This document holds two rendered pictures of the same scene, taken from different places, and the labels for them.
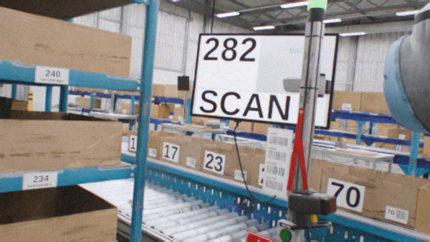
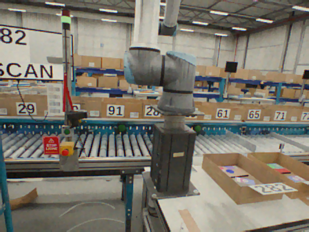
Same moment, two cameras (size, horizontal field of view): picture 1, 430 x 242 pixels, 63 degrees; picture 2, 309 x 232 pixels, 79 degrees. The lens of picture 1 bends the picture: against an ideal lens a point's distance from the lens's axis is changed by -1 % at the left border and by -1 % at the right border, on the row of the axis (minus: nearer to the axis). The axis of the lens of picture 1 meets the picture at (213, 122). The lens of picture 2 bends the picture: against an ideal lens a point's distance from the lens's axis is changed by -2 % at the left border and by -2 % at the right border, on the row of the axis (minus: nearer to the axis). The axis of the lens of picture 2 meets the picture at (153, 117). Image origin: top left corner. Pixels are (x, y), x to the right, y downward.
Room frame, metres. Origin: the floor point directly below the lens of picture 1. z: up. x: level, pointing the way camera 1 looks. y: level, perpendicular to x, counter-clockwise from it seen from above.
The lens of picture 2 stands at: (-0.10, 0.41, 1.34)
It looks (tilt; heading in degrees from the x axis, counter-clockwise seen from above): 13 degrees down; 304
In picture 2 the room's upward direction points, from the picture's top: 4 degrees clockwise
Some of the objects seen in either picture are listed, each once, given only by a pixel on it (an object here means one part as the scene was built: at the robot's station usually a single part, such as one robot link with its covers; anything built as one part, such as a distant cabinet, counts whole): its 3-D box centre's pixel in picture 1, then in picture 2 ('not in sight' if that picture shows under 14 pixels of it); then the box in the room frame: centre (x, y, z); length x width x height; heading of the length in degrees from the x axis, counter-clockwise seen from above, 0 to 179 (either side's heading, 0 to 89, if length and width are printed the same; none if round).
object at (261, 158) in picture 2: not in sight; (284, 171); (-0.19, -0.98, 0.80); 0.38 x 0.28 x 0.10; 137
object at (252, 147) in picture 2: not in sight; (238, 141); (0.19, -1.52, 0.76); 0.46 x 0.01 x 0.09; 137
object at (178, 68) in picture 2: not in sight; (178, 70); (0.35, -0.44, 1.36); 0.17 x 0.15 x 0.18; 35
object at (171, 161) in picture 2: not in sight; (171, 156); (0.35, -0.45, 0.91); 0.26 x 0.26 x 0.33; 49
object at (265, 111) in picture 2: not in sight; (250, 112); (0.21, -2.16, 0.96); 0.39 x 0.29 x 0.17; 47
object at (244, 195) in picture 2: not in sight; (238, 174); (0.04, -0.74, 0.80); 0.38 x 0.28 x 0.10; 138
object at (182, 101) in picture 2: not in sight; (176, 99); (0.35, -0.45, 1.22); 0.19 x 0.19 x 0.10
